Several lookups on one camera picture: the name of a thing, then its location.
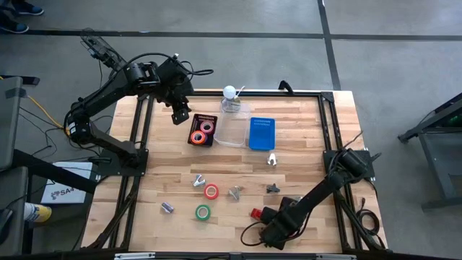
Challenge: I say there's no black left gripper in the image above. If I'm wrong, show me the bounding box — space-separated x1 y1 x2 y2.
165 86 191 126

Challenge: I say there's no green tape roll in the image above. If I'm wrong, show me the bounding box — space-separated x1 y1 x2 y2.
195 204 212 222

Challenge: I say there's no red tape roll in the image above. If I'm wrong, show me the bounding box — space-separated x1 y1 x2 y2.
203 183 220 201

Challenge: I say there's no black slotted plastic basket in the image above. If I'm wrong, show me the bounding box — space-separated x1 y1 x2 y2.
187 113 219 147

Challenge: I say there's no clear plastic bin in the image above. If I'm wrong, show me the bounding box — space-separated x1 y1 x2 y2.
213 102 252 148

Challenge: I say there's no blue slotted plastic basket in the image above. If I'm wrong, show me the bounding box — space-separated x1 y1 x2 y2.
248 116 276 151

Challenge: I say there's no black mesh object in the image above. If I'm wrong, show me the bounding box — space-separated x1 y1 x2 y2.
79 27 127 73

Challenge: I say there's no white printed sheet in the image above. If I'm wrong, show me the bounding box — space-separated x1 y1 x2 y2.
40 161 94 205

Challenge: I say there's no black diagonal bar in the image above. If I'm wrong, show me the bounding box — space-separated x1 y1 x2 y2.
12 149 99 195

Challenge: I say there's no grey cabinet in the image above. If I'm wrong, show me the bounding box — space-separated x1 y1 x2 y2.
0 75 25 170
0 165 30 256

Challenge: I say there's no yellow and white can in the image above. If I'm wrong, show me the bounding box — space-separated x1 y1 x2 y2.
23 201 53 223

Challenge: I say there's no black side stand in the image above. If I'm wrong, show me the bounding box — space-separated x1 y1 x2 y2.
398 92 462 210

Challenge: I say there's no person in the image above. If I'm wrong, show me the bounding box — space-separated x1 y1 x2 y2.
0 0 45 34

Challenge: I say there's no black aluminium rig frame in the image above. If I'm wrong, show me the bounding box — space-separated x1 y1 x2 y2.
81 81 389 260

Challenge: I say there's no black coiled cable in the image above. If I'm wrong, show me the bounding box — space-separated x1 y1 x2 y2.
355 196 387 250

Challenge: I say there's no black curved handle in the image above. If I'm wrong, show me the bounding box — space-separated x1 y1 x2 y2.
278 79 295 95

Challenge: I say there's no yellow cable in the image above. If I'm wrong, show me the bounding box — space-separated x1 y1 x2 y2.
27 94 69 137

